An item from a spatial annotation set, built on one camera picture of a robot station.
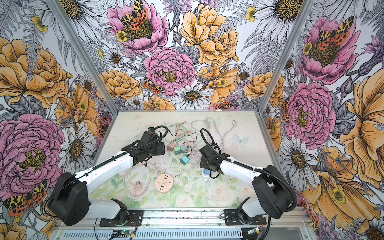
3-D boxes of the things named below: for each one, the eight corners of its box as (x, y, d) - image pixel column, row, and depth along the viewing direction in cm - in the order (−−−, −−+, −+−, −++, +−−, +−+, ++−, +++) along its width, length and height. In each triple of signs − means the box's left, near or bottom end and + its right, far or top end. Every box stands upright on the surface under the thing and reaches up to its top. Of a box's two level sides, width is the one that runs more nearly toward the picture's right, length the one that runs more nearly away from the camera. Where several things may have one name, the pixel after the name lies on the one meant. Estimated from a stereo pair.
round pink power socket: (154, 193, 84) (153, 191, 81) (157, 175, 90) (156, 173, 88) (172, 193, 84) (172, 191, 81) (174, 175, 90) (173, 173, 88)
